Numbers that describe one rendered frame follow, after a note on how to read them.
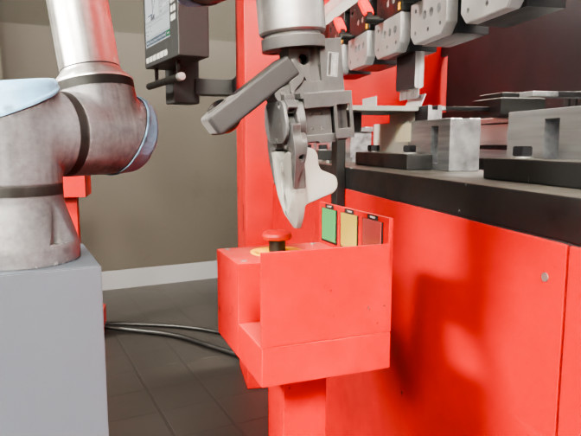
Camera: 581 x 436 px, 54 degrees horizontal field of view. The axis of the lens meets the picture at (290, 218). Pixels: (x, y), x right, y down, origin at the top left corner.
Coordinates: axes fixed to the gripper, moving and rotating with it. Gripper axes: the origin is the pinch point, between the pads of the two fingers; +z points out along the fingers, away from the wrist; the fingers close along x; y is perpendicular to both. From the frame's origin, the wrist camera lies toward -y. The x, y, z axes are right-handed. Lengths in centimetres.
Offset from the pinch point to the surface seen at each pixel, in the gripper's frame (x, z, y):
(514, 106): 38, -11, 68
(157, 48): 174, -46, 14
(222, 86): 191, -31, 43
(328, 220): 11.5, 3.0, 9.8
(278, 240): 8.2, 4.2, 1.1
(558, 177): -11.0, -2.0, 28.9
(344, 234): 6.2, 4.3, 9.7
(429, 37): 31, -24, 41
